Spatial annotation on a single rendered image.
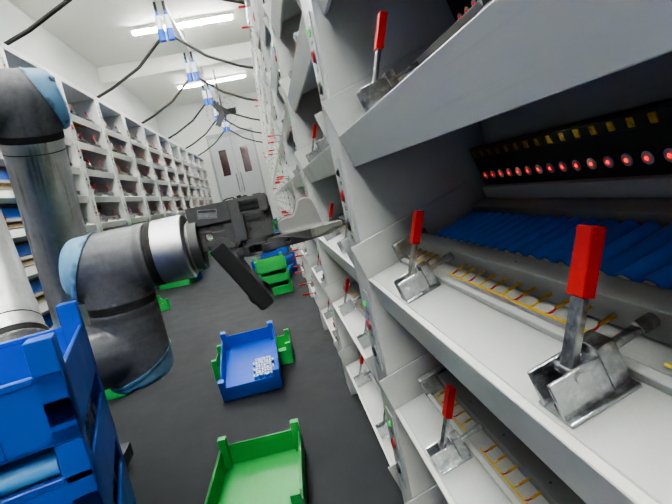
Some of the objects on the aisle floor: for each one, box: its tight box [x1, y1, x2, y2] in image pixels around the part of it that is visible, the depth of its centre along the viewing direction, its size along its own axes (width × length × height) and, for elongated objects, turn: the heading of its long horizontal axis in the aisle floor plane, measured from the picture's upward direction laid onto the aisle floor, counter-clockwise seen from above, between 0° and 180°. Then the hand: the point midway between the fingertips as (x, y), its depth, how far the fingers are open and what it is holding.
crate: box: [205, 418, 308, 504], centre depth 102 cm, size 30×20×8 cm
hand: (333, 228), depth 69 cm, fingers closed
